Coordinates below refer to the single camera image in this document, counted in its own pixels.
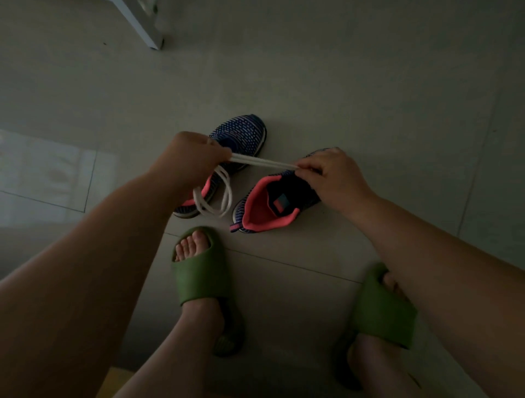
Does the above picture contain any person's right leg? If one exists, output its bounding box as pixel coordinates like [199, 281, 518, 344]
[347, 272, 423, 398]

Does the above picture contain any person's right hand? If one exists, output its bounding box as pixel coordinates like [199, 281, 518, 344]
[294, 147, 378, 217]

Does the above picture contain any white metal shoe rack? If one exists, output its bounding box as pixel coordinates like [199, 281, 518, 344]
[107, 0, 165, 51]

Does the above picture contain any person's right forearm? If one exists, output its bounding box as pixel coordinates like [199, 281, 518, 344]
[352, 195, 525, 398]

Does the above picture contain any person's left hand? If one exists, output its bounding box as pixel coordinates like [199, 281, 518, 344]
[147, 131, 232, 206]

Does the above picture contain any green foam slipper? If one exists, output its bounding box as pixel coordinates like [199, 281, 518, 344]
[332, 262, 418, 390]
[171, 226, 246, 358]

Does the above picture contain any blue knit sneaker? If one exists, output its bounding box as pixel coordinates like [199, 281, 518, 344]
[229, 148, 329, 235]
[172, 114, 268, 219]

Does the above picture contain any person's left leg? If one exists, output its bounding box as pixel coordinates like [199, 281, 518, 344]
[114, 229, 225, 398]

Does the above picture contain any person's left forearm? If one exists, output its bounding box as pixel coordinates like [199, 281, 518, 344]
[0, 172, 185, 398]

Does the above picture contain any white shoelace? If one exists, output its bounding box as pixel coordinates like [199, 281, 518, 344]
[192, 153, 301, 218]

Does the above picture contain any person's leg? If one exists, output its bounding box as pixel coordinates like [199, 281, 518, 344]
[347, 272, 423, 398]
[114, 229, 225, 398]

